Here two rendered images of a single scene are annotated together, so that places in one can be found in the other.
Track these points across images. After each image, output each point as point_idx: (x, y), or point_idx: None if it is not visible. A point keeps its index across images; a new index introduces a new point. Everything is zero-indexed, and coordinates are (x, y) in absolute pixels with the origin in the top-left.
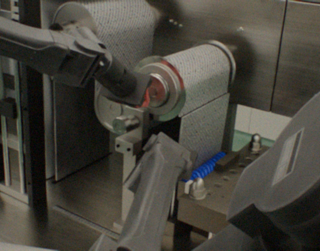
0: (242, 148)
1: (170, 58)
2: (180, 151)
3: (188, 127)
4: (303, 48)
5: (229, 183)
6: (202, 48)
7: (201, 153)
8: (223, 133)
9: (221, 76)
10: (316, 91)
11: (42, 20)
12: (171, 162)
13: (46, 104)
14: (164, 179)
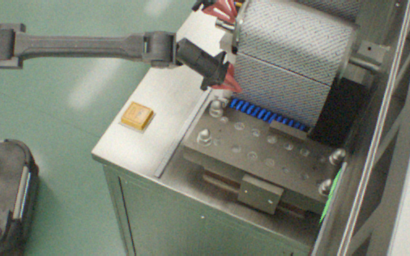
0: (330, 147)
1: (270, 5)
2: (152, 51)
3: (246, 66)
4: (369, 113)
5: (246, 135)
6: (328, 27)
7: (274, 103)
8: (318, 116)
9: (317, 63)
10: (348, 161)
11: None
12: (125, 45)
13: None
14: (96, 43)
